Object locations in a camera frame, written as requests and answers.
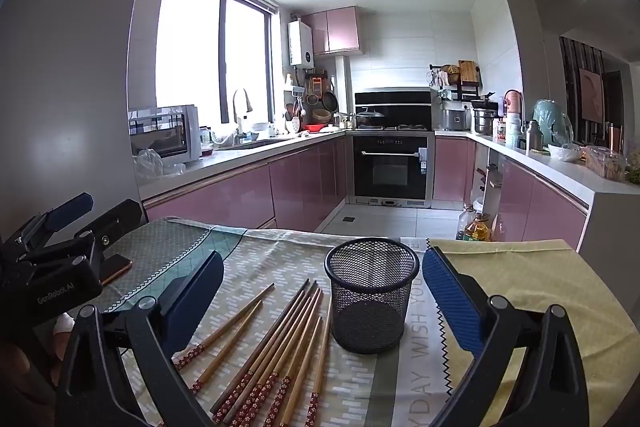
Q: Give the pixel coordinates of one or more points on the kitchen window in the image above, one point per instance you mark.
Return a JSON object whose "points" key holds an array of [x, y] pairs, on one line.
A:
{"points": [[190, 47]]}

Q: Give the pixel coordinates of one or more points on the steel thermos flask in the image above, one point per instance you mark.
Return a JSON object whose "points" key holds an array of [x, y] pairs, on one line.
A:
{"points": [[534, 136]]}

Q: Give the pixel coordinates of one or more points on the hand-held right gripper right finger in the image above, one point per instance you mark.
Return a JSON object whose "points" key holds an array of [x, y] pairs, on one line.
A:
{"points": [[450, 302]]}

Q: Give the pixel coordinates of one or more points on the narrow pink base cabinet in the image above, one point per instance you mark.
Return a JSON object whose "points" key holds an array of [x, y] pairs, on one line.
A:
{"points": [[450, 167]]}

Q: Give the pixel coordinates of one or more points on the copper tumbler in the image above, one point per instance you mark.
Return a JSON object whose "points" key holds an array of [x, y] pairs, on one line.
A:
{"points": [[614, 137]]}

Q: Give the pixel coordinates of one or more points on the framed wall picture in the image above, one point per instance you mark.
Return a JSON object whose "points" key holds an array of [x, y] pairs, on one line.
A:
{"points": [[592, 94]]}

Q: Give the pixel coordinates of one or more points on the clear plastic bag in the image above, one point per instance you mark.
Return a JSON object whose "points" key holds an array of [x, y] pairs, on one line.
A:
{"points": [[147, 162]]}

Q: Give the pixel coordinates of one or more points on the stainless steel pot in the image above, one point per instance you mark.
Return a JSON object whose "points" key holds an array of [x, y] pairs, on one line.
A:
{"points": [[482, 122]]}

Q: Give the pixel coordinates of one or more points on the built-in black oven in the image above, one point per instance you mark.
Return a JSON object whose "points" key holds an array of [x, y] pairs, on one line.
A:
{"points": [[390, 167]]}

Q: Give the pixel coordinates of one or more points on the green leafy vegetables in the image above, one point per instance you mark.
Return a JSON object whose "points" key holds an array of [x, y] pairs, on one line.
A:
{"points": [[634, 174]]}

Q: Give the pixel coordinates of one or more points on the silver rice cooker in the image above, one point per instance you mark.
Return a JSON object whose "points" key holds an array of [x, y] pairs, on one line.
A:
{"points": [[455, 117]]}

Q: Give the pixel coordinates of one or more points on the dark liquid bottle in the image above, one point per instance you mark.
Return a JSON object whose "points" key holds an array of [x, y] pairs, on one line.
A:
{"points": [[465, 222]]}

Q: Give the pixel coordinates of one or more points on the black mesh holder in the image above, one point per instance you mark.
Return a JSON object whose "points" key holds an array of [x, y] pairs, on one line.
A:
{"points": [[370, 322]]}

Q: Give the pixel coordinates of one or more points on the black smartphone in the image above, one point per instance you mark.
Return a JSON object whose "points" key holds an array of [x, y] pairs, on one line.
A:
{"points": [[117, 268]]}

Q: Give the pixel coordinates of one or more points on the beige dash-patterned tablecloth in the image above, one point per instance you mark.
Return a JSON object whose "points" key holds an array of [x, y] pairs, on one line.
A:
{"points": [[260, 267]]}

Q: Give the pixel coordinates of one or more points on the clear plastic food container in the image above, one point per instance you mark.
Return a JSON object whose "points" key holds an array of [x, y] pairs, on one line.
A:
{"points": [[605, 163]]}

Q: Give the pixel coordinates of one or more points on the group of wooden chopsticks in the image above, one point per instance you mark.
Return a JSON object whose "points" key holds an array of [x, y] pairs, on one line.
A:
{"points": [[280, 342]]}

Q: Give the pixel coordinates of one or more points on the grey refrigerator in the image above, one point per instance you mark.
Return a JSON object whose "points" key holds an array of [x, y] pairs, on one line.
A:
{"points": [[75, 82]]}

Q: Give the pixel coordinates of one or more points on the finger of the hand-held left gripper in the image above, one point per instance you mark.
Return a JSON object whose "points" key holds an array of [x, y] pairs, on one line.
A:
{"points": [[67, 211], [122, 214]]}

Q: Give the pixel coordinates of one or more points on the pink kettle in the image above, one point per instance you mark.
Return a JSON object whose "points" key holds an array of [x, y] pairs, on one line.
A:
{"points": [[512, 104]]}

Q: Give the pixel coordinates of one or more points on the wooden cutting board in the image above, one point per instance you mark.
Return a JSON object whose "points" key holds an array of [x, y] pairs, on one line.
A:
{"points": [[467, 71]]}

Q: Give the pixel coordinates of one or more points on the pink upper cabinet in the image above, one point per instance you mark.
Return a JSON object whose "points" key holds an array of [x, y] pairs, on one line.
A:
{"points": [[335, 29]]}

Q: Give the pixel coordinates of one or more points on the yellow cloth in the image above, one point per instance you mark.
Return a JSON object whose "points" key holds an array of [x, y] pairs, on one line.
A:
{"points": [[525, 272]]}

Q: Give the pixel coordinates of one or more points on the yellow cooking oil bottle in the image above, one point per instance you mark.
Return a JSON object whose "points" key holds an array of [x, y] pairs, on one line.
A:
{"points": [[477, 229]]}

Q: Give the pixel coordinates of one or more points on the hanging frying pan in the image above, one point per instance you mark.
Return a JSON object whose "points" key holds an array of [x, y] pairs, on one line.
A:
{"points": [[329, 99]]}

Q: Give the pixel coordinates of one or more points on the person's left hand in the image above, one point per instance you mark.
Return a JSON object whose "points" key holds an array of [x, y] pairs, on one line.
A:
{"points": [[59, 332]]}

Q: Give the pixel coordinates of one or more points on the white microwave oven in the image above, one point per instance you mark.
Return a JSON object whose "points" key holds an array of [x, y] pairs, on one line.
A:
{"points": [[165, 137]]}

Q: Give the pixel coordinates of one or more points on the black range hood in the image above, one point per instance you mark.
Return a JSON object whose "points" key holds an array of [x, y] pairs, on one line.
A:
{"points": [[392, 99]]}

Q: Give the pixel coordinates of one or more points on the teal covered appliance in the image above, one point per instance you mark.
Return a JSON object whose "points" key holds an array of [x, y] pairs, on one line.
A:
{"points": [[550, 122]]}

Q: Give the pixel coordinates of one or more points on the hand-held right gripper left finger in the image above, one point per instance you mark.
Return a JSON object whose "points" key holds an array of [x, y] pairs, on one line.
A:
{"points": [[192, 302]]}

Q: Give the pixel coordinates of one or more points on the pink base cabinet run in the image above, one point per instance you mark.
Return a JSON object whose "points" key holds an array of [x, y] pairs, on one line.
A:
{"points": [[225, 197], [540, 207]]}

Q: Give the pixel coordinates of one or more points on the black wall rack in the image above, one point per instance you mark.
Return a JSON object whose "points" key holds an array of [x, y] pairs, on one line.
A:
{"points": [[450, 89]]}

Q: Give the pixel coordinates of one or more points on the red basin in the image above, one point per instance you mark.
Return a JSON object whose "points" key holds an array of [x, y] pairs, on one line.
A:
{"points": [[316, 127]]}

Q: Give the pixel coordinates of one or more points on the steel kitchen faucet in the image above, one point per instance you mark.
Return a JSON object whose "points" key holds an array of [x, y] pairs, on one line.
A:
{"points": [[240, 104]]}

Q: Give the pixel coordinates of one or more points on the wok with glass lid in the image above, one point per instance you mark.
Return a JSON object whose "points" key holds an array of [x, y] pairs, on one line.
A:
{"points": [[369, 116]]}

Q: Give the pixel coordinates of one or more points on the white water heater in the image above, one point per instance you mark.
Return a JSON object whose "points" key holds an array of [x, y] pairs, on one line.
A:
{"points": [[300, 44]]}

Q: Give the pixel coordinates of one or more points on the green checked cloth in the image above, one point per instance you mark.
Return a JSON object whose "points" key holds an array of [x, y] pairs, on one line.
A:
{"points": [[165, 247]]}

